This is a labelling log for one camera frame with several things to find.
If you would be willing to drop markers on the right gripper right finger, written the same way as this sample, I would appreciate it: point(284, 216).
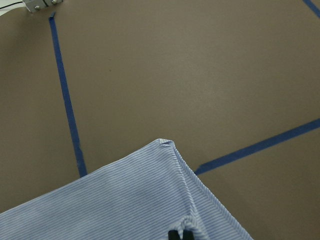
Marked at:
point(187, 235)

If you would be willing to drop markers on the grey aluminium frame post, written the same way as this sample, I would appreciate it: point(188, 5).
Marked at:
point(37, 5)

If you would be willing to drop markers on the blue white striped shirt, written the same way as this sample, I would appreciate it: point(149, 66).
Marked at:
point(142, 196)

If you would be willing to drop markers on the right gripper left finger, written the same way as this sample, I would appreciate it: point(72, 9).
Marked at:
point(173, 235)

